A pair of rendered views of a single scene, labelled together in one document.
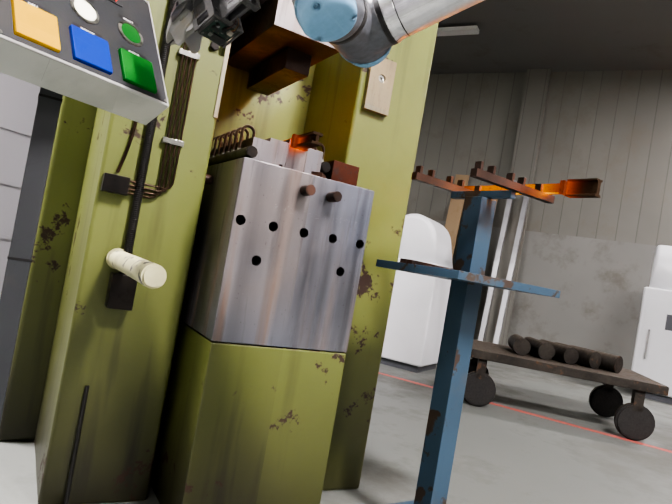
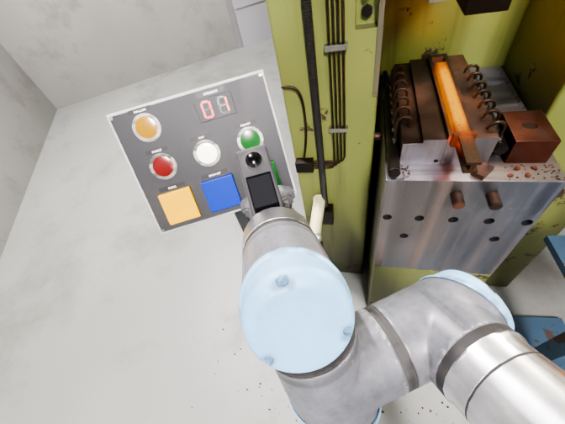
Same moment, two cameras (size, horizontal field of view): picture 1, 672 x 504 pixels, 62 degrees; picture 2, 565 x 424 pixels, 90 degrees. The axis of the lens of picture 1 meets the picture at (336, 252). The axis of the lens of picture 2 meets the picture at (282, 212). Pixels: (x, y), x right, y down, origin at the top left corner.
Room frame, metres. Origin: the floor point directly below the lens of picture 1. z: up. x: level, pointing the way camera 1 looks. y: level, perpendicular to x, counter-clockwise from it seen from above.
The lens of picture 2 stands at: (0.81, 0.04, 1.45)
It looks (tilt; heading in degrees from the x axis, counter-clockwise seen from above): 49 degrees down; 53
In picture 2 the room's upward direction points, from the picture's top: 16 degrees counter-clockwise
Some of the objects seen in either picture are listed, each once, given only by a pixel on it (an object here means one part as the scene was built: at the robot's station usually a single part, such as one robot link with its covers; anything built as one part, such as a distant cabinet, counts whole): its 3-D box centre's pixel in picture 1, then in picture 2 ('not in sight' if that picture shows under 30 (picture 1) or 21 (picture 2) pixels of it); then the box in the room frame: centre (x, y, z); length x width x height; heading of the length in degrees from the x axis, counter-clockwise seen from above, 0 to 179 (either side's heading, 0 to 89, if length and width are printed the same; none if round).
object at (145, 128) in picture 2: not in sight; (146, 127); (0.98, 0.64, 1.16); 0.05 x 0.03 x 0.04; 120
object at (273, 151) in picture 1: (258, 161); (434, 103); (1.62, 0.27, 0.96); 0.42 x 0.20 x 0.09; 30
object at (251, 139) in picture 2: (130, 33); (250, 140); (1.12, 0.49, 1.09); 0.05 x 0.03 x 0.04; 120
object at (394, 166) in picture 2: (225, 158); (391, 125); (1.50, 0.34, 0.93); 0.40 x 0.03 x 0.03; 30
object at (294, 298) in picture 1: (258, 253); (434, 169); (1.65, 0.23, 0.69); 0.56 x 0.38 x 0.45; 30
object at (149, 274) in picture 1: (133, 266); (312, 246); (1.19, 0.42, 0.62); 0.44 x 0.05 x 0.05; 30
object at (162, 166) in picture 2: not in sight; (163, 166); (0.96, 0.60, 1.09); 0.05 x 0.03 x 0.04; 120
